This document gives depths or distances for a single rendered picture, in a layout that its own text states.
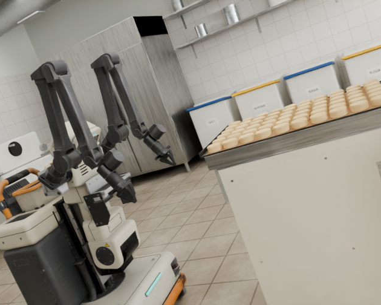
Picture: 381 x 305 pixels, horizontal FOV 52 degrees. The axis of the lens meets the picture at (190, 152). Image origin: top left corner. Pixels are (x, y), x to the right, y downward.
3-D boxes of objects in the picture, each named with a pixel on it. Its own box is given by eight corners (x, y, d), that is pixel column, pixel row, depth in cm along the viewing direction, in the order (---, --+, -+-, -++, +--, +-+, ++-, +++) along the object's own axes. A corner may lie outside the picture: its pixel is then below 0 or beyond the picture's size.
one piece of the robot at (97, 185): (88, 229, 183) (70, 188, 179) (118, 204, 207) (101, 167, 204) (115, 223, 176) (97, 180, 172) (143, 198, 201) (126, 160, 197)
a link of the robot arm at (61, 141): (40, 64, 160) (23, 66, 151) (67, 58, 155) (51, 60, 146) (69, 166, 171) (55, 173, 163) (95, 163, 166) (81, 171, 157)
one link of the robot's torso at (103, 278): (94, 286, 201) (74, 244, 197) (120, 256, 227) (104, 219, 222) (136, 280, 190) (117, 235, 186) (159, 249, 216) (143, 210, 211)
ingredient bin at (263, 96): (251, 153, 482) (231, 94, 468) (261, 138, 538) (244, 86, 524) (294, 142, 459) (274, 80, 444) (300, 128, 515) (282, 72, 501)
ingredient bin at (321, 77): (303, 140, 454) (282, 77, 440) (309, 126, 510) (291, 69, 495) (351, 127, 429) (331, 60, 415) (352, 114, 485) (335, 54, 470)
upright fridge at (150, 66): (212, 152, 574) (161, 15, 536) (189, 174, 494) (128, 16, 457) (136, 172, 636) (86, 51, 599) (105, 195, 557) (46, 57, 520)
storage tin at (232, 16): (242, 20, 496) (237, 3, 492) (239, 20, 481) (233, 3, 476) (230, 25, 504) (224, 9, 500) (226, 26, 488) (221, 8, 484)
